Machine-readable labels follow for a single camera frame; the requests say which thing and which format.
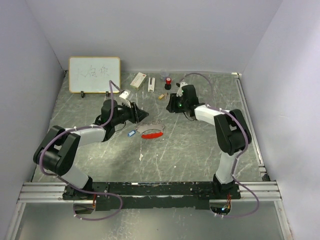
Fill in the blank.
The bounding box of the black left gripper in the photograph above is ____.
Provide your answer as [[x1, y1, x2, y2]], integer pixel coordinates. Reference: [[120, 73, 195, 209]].
[[112, 99, 150, 127]]

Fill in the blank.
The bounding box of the yellow key tag with key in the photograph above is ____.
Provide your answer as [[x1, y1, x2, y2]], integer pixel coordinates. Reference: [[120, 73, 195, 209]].
[[158, 92, 168, 100]]

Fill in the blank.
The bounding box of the blue key tag with key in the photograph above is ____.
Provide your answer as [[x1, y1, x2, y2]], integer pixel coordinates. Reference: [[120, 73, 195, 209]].
[[127, 130, 136, 137]]

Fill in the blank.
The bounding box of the metal key organizer red handle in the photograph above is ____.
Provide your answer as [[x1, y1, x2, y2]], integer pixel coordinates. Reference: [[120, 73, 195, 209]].
[[135, 121, 165, 140]]

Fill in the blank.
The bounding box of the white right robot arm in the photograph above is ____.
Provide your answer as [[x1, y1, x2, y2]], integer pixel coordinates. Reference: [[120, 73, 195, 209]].
[[166, 82, 252, 199]]

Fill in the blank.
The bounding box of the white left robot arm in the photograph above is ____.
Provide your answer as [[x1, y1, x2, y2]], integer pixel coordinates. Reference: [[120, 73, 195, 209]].
[[33, 99, 149, 200]]

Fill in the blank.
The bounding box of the red black stamp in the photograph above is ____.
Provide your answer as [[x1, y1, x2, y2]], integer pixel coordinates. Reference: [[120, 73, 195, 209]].
[[164, 77, 172, 90]]

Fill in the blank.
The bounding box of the white stapler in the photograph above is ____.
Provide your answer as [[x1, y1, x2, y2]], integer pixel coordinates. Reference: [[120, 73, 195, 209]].
[[147, 77, 156, 93]]

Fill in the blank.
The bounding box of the green white staples box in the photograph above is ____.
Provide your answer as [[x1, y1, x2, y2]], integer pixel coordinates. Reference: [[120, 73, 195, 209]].
[[130, 72, 147, 90]]

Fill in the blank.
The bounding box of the clear plastic cup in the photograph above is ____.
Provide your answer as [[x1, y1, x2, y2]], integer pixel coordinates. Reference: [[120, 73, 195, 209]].
[[160, 69, 170, 81]]

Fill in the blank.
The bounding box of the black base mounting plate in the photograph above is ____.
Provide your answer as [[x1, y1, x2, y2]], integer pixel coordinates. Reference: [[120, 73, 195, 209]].
[[62, 181, 242, 212]]

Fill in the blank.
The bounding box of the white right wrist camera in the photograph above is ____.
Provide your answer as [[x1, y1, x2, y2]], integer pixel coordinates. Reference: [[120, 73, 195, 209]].
[[176, 81, 188, 97]]

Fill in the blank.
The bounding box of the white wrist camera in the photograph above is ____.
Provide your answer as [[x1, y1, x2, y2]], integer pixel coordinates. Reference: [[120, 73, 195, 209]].
[[176, 81, 188, 97], [119, 90, 132, 108]]

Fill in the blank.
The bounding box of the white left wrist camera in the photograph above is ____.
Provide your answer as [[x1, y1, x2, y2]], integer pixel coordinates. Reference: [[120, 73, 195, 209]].
[[119, 90, 132, 108]]

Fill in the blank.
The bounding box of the white board yellow frame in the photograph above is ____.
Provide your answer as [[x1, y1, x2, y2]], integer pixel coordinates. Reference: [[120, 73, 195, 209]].
[[68, 56, 121, 94]]

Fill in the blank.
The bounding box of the aluminium right side rail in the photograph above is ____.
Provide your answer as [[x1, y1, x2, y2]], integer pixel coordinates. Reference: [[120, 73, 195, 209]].
[[231, 72, 271, 182]]

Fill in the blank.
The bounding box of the aluminium rail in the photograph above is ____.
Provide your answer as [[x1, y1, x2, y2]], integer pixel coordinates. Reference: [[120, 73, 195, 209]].
[[231, 72, 271, 182], [17, 181, 282, 203]]

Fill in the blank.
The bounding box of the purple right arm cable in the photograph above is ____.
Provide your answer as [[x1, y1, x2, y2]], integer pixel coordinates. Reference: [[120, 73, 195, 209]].
[[178, 72, 260, 219]]

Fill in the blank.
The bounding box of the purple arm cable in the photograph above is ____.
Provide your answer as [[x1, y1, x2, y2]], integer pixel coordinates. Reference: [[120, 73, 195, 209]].
[[39, 79, 123, 221], [178, 72, 260, 219]]

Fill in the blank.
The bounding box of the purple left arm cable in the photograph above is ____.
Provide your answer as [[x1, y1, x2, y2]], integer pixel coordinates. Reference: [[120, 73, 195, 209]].
[[39, 79, 123, 221]]

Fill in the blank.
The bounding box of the aluminium front rail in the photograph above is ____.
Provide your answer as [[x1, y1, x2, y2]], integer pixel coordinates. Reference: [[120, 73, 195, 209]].
[[17, 181, 282, 203]]

